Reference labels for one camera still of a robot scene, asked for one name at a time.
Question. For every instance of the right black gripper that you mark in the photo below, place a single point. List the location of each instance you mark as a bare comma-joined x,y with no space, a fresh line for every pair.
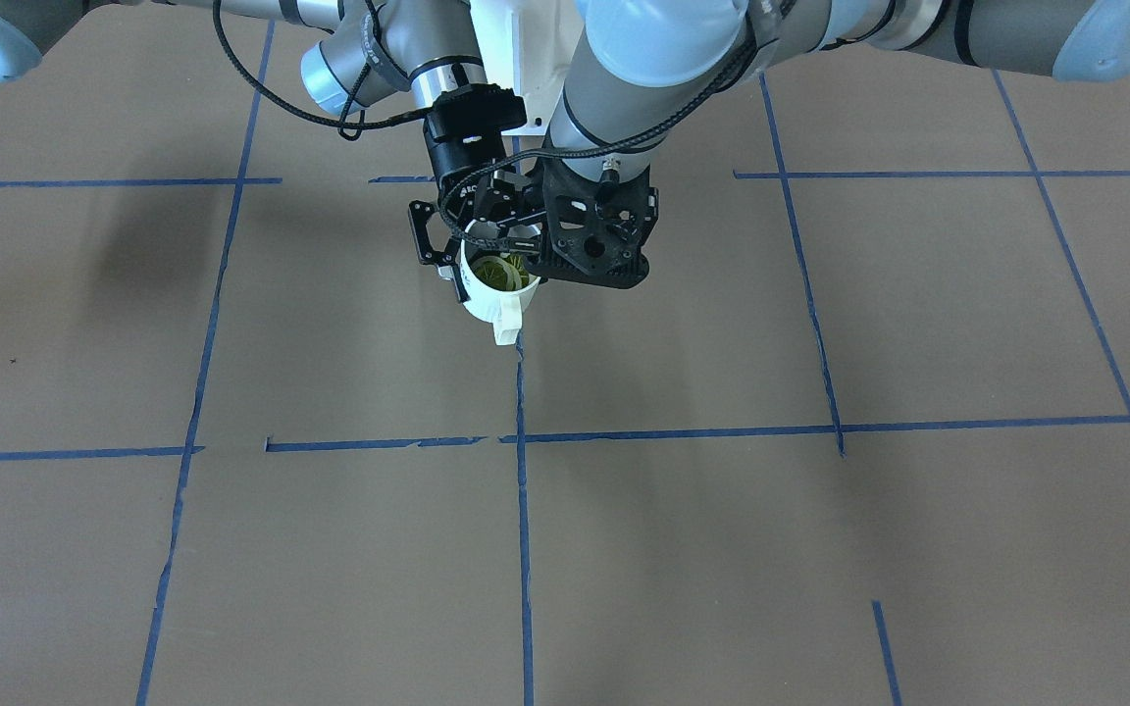
463,147

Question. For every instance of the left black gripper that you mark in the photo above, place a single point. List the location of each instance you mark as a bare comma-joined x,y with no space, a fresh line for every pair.
499,203

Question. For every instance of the lemon slice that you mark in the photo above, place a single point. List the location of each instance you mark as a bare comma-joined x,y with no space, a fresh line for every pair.
502,272

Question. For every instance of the white mug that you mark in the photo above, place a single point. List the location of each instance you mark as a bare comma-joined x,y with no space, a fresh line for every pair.
504,312

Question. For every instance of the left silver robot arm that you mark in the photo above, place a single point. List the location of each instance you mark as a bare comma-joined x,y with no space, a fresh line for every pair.
642,67

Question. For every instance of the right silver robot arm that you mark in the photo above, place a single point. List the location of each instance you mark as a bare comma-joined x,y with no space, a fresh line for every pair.
140,253

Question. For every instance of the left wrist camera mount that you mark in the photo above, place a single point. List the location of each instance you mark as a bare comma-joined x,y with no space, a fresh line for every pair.
590,240

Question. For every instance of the white camera post with base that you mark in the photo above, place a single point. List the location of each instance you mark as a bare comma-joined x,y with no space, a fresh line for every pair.
527,46

